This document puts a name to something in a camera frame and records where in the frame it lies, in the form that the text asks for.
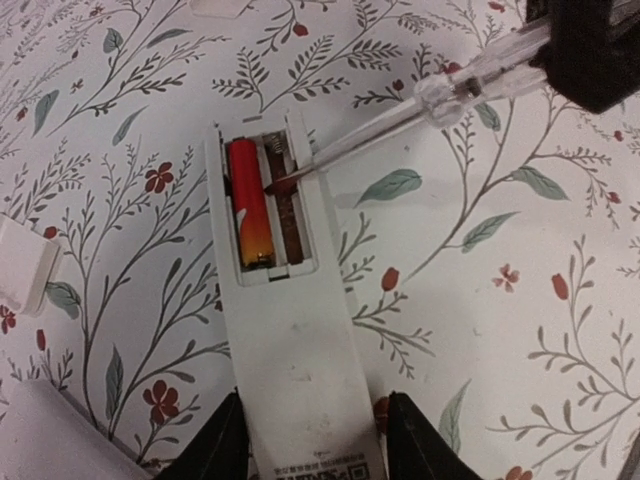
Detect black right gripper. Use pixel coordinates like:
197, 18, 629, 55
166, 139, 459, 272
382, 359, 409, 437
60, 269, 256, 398
526, 0, 639, 113

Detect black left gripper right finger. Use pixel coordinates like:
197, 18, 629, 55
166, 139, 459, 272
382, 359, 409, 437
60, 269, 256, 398
386, 392, 481, 480

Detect white remote with QR label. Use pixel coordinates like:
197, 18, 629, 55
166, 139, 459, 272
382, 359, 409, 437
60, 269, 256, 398
202, 110, 386, 479

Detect clear plastic screwdriver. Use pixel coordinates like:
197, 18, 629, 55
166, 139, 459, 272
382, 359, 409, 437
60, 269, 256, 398
265, 18, 551, 196

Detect white remote control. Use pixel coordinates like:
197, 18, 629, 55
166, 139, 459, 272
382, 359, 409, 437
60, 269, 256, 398
1, 380, 150, 480

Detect red batteries in QR remote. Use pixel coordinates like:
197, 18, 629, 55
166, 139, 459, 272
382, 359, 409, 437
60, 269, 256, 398
229, 138, 276, 270

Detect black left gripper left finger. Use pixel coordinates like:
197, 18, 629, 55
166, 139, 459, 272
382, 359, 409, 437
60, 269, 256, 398
162, 392, 249, 480

